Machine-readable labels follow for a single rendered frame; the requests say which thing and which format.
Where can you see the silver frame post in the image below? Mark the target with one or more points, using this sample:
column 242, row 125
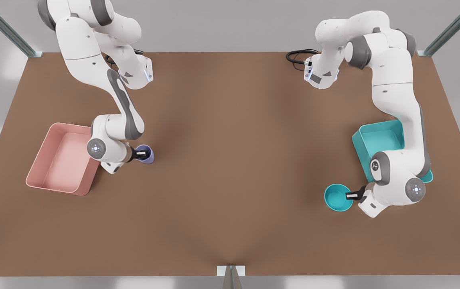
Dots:
column 5, row 28
column 230, row 277
column 452, row 28

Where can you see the pink box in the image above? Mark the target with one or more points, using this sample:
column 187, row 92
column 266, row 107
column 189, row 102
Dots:
column 63, row 158

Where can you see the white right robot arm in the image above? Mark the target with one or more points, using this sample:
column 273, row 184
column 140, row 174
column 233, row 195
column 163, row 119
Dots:
column 113, row 124

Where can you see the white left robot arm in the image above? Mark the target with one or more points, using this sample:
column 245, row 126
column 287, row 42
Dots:
column 394, row 80

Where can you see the teal box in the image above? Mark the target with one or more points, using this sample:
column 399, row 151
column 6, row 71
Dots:
column 382, row 140

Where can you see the teal bowl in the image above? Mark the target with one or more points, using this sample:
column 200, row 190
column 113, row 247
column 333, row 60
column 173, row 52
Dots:
column 336, row 198

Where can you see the purple cup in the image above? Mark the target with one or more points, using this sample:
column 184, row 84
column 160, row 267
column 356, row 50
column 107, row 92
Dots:
column 148, row 157

